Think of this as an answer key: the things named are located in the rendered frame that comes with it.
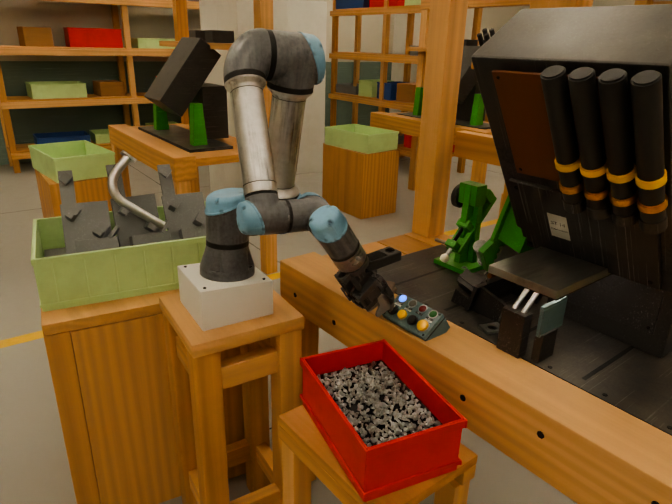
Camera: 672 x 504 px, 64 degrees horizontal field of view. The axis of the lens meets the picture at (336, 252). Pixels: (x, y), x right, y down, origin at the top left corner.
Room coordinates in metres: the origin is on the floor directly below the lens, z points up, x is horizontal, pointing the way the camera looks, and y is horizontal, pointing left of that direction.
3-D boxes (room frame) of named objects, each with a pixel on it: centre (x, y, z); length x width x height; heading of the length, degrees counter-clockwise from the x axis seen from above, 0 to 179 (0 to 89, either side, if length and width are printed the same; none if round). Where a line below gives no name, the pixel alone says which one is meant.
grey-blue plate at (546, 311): (1.07, -0.49, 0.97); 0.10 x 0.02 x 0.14; 129
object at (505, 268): (1.12, -0.53, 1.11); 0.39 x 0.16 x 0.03; 129
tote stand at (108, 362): (1.73, 0.66, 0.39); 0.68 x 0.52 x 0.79; 119
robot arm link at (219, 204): (1.39, 0.29, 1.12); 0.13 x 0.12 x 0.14; 116
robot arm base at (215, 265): (1.38, 0.30, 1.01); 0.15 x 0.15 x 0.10
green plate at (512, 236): (1.26, -0.46, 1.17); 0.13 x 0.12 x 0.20; 39
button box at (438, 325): (1.21, -0.21, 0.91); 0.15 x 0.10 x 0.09; 39
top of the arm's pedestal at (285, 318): (1.38, 0.30, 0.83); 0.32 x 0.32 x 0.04; 32
